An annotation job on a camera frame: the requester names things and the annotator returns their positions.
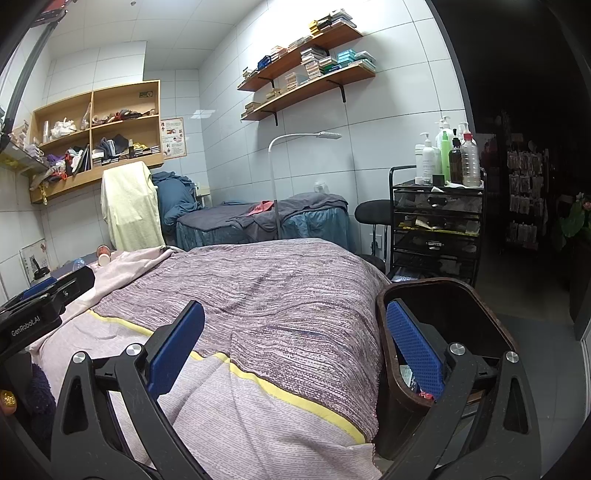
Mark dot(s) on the black mesh trolley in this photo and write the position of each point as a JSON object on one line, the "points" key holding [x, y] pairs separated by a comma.
{"points": [[434, 230]]}

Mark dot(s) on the pale pink sheet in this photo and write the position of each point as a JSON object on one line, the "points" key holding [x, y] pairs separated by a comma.
{"points": [[129, 267]]}

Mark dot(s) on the massage bed with grey cover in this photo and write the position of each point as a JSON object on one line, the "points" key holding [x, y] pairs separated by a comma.
{"points": [[314, 226]]}

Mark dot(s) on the green potted plant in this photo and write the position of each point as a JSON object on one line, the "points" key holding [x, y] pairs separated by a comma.
{"points": [[572, 217]]}

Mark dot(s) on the cream towel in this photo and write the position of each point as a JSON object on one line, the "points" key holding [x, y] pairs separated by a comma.
{"points": [[131, 207]]}

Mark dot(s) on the blue bedding pile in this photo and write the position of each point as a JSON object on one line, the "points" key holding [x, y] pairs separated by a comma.
{"points": [[173, 194]]}

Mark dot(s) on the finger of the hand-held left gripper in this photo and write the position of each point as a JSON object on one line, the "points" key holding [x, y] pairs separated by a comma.
{"points": [[76, 286], [39, 290]]}

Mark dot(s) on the white floor lamp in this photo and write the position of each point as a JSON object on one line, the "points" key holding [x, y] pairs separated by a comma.
{"points": [[300, 135]]}

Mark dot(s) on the display rack of packets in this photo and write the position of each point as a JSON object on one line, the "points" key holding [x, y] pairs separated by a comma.
{"points": [[524, 198]]}

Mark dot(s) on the black stool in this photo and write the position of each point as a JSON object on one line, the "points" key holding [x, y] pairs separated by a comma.
{"points": [[371, 212]]}

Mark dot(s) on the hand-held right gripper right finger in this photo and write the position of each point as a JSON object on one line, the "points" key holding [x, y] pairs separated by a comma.
{"points": [[415, 346]]}

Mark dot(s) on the framed wall sign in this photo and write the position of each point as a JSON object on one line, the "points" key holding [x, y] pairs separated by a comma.
{"points": [[30, 256]]}

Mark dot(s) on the wooden wall cabinet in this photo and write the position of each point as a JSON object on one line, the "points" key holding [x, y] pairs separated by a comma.
{"points": [[92, 177]]}

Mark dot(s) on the brown trash bin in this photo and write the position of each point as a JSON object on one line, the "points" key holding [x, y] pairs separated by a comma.
{"points": [[461, 309]]}

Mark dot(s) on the dark brown bottle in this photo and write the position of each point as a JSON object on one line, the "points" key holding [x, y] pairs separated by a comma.
{"points": [[456, 161]]}

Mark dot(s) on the red cloth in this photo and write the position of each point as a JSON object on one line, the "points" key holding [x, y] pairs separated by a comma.
{"points": [[261, 207]]}

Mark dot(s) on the metal wall shelf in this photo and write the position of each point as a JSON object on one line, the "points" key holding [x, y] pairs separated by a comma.
{"points": [[18, 154]]}

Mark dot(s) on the clear blue water bottle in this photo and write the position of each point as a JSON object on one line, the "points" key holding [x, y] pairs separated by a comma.
{"points": [[77, 265]]}

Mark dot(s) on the person's left forearm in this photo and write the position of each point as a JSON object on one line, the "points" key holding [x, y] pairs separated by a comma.
{"points": [[39, 397]]}

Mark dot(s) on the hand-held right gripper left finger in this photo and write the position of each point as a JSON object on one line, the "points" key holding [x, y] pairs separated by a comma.
{"points": [[178, 346]]}

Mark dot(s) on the wall poster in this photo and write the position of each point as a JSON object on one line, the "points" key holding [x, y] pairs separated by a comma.
{"points": [[173, 138]]}

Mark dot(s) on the white pump bottle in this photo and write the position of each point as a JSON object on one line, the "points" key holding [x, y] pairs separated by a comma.
{"points": [[427, 161]]}

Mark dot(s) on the green pump bottle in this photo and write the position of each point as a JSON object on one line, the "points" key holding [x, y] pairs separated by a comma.
{"points": [[446, 152]]}

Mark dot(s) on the red and white paper cup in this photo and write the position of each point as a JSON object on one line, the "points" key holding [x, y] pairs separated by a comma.
{"points": [[104, 258]]}

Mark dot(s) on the black stand lamp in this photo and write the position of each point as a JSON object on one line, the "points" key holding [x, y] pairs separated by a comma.
{"points": [[46, 14]]}

